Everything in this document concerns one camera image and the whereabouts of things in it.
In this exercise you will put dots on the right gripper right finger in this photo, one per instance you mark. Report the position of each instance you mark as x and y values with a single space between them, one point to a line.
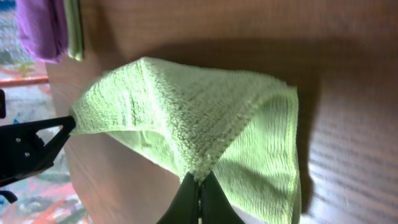
215 207

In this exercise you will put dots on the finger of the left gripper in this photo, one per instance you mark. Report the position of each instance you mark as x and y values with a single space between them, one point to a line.
24 153

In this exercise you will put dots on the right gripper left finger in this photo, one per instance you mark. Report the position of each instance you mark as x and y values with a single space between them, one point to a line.
184 208

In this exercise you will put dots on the green microfibre cloth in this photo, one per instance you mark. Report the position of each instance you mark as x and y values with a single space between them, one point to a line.
240 125

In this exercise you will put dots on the folded purple cloth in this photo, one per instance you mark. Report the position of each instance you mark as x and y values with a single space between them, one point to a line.
42 29

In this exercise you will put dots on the folded green cloth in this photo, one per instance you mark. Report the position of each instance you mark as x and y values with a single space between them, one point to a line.
74 30

